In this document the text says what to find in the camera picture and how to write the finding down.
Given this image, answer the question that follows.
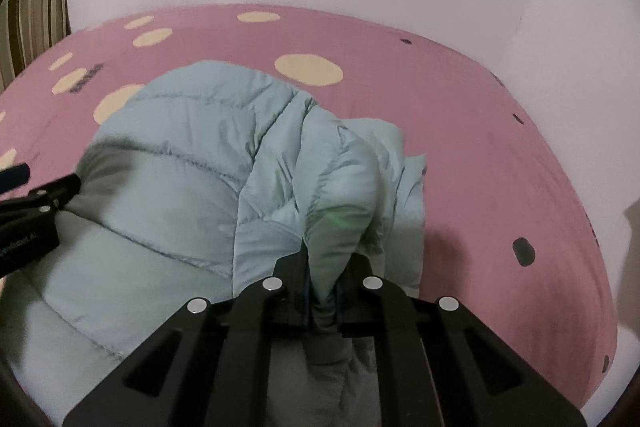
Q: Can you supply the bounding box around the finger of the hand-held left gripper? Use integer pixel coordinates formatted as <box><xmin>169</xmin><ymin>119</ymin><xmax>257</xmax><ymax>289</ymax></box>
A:
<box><xmin>0</xmin><ymin>163</ymin><xmax>32</xmax><ymax>194</ymax></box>
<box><xmin>0</xmin><ymin>173</ymin><xmax>82</xmax><ymax>220</ymax></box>

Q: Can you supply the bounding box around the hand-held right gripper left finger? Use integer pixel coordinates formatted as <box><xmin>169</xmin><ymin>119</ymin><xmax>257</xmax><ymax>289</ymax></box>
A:
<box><xmin>62</xmin><ymin>243</ymin><xmax>313</xmax><ymax>427</ymax></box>

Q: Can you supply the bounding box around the light green puffer jacket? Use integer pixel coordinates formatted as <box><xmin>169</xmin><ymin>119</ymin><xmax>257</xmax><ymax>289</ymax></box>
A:
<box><xmin>0</xmin><ymin>59</ymin><xmax>428</xmax><ymax>427</ymax></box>

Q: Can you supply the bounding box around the pink spotted bed sheet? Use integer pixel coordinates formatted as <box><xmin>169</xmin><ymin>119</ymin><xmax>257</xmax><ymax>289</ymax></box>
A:
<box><xmin>0</xmin><ymin>4</ymin><xmax>619</xmax><ymax>410</ymax></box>

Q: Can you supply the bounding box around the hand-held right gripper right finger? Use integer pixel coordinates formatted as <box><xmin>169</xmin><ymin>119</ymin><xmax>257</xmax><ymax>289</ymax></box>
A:
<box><xmin>334</xmin><ymin>252</ymin><xmax>587</xmax><ymax>427</ymax></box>

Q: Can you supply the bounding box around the striped curtain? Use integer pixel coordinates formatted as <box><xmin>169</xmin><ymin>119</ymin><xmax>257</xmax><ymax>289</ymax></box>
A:
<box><xmin>0</xmin><ymin>0</ymin><xmax>71</xmax><ymax>90</ymax></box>

